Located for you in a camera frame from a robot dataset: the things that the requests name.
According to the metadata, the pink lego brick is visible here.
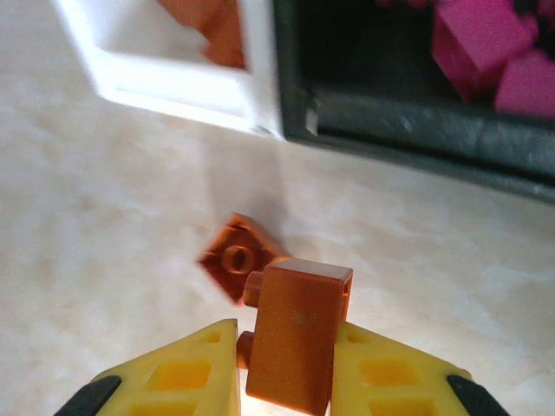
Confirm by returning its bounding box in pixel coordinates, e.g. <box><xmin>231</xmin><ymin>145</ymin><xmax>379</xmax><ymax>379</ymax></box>
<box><xmin>493</xmin><ymin>49</ymin><xmax>555</xmax><ymax>120</ymax></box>
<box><xmin>433</xmin><ymin>0</ymin><xmax>539</xmax><ymax>103</ymax></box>

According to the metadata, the black plastic bin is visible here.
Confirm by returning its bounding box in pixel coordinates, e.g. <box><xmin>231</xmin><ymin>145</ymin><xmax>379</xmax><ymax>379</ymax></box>
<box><xmin>271</xmin><ymin>0</ymin><xmax>555</xmax><ymax>205</ymax></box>

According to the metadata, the orange lego brick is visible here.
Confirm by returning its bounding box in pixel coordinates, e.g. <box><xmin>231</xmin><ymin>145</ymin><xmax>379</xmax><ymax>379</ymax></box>
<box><xmin>155</xmin><ymin>0</ymin><xmax>226</xmax><ymax>27</ymax></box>
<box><xmin>236</xmin><ymin>258</ymin><xmax>355</xmax><ymax>415</ymax></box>
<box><xmin>197</xmin><ymin>211</ymin><xmax>294</xmax><ymax>309</ymax></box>
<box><xmin>199</xmin><ymin>16</ymin><xmax>246</xmax><ymax>70</ymax></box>

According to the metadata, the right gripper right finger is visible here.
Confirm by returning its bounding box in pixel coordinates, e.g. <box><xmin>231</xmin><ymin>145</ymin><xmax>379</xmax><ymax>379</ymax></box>
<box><xmin>331</xmin><ymin>320</ymin><xmax>511</xmax><ymax>416</ymax></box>

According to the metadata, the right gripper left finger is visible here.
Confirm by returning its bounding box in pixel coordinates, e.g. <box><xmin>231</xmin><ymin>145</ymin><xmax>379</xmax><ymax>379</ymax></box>
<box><xmin>54</xmin><ymin>318</ymin><xmax>242</xmax><ymax>416</ymax></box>

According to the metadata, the white plastic bin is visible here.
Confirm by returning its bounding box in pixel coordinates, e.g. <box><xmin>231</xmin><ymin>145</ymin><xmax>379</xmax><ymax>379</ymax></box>
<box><xmin>51</xmin><ymin>0</ymin><xmax>283</xmax><ymax>138</ymax></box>

